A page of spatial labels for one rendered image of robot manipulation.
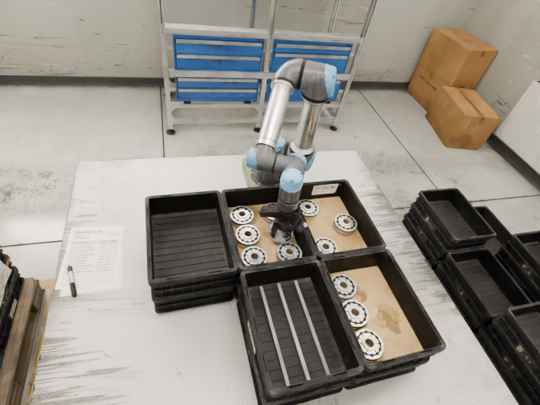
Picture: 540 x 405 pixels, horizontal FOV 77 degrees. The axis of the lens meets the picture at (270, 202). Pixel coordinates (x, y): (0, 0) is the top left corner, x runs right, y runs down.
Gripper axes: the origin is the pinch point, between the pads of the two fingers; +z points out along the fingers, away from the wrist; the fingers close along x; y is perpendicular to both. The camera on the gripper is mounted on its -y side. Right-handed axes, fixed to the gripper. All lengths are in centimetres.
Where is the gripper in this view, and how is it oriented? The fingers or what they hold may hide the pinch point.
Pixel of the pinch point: (276, 236)
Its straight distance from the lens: 140.7
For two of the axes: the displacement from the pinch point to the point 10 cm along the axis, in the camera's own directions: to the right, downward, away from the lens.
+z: -0.9, 6.8, 7.3
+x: 5.1, -6.0, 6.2
